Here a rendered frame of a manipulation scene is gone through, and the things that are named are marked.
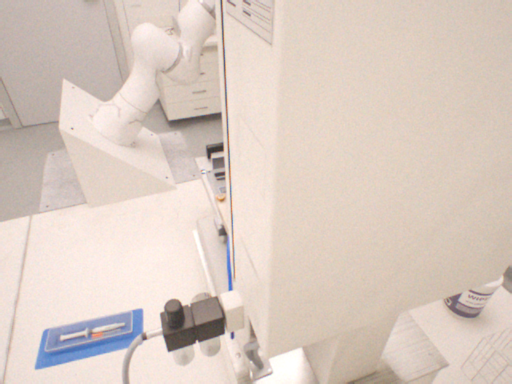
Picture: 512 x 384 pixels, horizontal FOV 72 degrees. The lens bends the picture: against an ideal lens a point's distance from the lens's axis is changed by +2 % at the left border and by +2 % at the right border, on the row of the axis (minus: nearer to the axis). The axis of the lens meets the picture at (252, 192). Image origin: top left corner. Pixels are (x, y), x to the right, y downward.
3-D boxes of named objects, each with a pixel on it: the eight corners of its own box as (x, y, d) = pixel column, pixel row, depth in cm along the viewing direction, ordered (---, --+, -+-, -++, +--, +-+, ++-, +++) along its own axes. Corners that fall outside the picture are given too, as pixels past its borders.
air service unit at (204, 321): (247, 351, 57) (246, 296, 48) (156, 383, 53) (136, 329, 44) (238, 323, 61) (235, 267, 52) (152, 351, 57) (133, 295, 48)
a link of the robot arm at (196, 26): (188, -10, 109) (226, 27, 123) (139, 51, 116) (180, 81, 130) (201, 4, 103) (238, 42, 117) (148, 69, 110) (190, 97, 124)
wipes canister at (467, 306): (487, 315, 87) (515, 276, 78) (460, 326, 85) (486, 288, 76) (458, 287, 94) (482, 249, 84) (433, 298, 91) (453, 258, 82)
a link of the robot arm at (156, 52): (95, 74, 113) (140, 10, 108) (142, 101, 128) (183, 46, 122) (103, 90, 107) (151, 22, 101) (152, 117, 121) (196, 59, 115)
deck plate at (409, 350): (448, 366, 60) (450, 363, 60) (255, 446, 51) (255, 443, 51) (319, 202, 94) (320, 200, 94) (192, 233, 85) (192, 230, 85)
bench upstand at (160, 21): (274, 18, 348) (274, 6, 342) (141, 29, 311) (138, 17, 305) (273, 17, 351) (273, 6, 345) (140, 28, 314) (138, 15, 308)
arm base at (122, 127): (90, 102, 131) (110, 73, 128) (134, 131, 141) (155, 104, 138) (82, 124, 113) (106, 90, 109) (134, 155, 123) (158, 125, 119)
